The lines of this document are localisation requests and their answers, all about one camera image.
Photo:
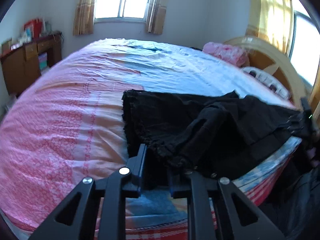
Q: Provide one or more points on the red gift bag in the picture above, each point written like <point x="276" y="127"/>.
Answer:
<point x="35" y="26"/>

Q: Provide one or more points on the cream wooden headboard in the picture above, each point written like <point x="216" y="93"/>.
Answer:
<point x="268" y="58"/>

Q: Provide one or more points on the brown wooden desk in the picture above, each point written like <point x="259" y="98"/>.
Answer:
<point x="21" y="66"/>

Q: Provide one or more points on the boxes on desk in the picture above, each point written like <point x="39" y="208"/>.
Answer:
<point x="12" y="44"/>

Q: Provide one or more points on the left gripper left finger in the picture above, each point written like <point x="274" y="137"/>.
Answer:
<point x="95" y="209"/>

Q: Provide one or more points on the left yellow curtain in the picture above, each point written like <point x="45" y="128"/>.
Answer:
<point x="84" y="18"/>

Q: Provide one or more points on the side yellow curtain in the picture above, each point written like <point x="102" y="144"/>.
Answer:
<point x="272" y="21"/>

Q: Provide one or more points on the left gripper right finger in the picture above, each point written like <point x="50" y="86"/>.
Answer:
<point x="217" y="209"/>

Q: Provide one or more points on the right yellow curtain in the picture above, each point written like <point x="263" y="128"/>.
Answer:
<point x="156" y="16"/>

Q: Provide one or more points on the black pants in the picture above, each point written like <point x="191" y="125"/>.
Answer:
<point x="226" y="136"/>

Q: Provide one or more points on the back window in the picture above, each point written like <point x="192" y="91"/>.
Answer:
<point x="121" y="10"/>

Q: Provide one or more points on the blue pink bed sheet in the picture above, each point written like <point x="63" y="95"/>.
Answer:
<point x="68" y="125"/>

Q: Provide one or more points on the side window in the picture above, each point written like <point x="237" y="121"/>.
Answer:
<point x="304" y="54"/>

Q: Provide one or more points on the grey patterned pillow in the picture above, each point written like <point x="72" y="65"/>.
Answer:
<point x="268" y="81"/>

